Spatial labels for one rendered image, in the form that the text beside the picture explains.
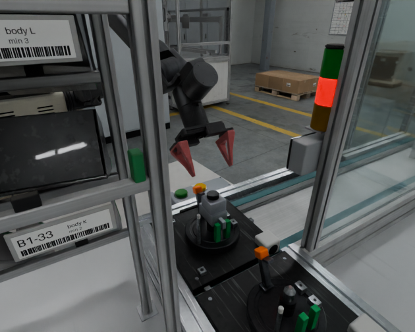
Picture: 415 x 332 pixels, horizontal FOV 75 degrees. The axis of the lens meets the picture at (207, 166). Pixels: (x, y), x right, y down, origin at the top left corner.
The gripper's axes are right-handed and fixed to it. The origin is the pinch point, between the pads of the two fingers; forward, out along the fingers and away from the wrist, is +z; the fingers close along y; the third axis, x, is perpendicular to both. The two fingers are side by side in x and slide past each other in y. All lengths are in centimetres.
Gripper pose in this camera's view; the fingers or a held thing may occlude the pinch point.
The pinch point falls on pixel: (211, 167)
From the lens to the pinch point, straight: 60.0
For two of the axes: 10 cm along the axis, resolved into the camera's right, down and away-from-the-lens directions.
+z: 3.3, 9.3, -1.4
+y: 8.6, -2.4, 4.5
